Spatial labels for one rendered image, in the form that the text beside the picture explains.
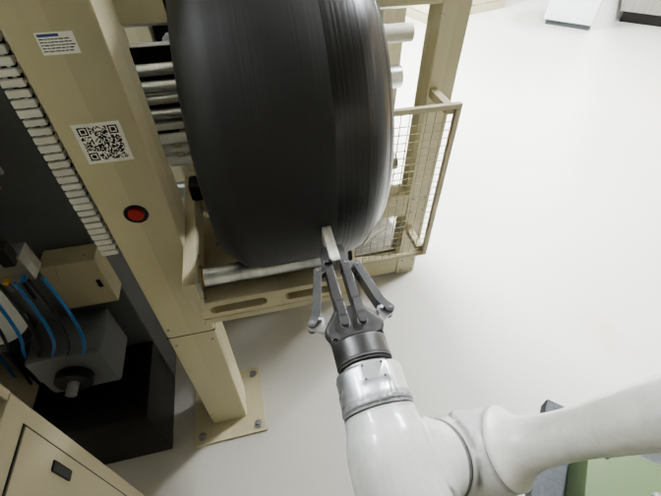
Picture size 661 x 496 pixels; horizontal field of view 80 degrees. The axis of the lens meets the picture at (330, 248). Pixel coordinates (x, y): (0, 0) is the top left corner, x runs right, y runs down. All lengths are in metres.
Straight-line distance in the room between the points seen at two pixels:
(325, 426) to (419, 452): 1.21
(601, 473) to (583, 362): 1.14
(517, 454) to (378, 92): 0.49
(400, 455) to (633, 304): 2.08
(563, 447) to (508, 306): 1.63
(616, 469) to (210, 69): 0.99
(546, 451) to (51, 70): 0.83
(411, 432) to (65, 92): 0.69
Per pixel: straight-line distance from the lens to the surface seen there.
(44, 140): 0.84
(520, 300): 2.19
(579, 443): 0.52
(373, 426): 0.49
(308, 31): 0.59
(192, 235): 0.96
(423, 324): 1.95
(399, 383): 0.51
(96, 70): 0.75
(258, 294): 0.92
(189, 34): 0.61
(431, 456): 0.49
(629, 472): 1.03
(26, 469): 0.96
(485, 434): 0.57
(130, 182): 0.84
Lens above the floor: 1.58
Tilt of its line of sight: 45 degrees down
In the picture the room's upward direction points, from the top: straight up
